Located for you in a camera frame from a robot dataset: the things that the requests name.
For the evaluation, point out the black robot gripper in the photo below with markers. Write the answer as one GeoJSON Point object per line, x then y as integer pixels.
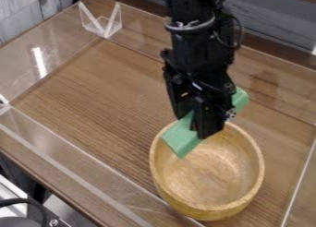
{"type": "Point", "coordinates": [197, 61]}

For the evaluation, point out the green rectangular block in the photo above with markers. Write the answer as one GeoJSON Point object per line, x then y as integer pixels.
{"type": "Point", "coordinates": [182, 139]}

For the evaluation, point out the brown wooden bowl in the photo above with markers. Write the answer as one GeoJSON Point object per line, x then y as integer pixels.
{"type": "Point", "coordinates": [214, 181]}

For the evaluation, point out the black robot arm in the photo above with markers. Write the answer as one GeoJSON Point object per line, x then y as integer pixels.
{"type": "Point", "coordinates": [186, 10]}

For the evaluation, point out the clear acrylic tray wall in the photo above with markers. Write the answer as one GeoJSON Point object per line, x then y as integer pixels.
{"type": "Point", "coordinates": [86, 105]}

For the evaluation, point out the clear acrylic corner bracket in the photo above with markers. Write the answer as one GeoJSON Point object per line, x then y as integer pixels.
{"type": "Point", "coordinates": [104, 27]}

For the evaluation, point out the black metal frame bracket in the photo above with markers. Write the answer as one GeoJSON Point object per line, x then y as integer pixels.
{"type": "Point", "coordinates": [59, 211]}

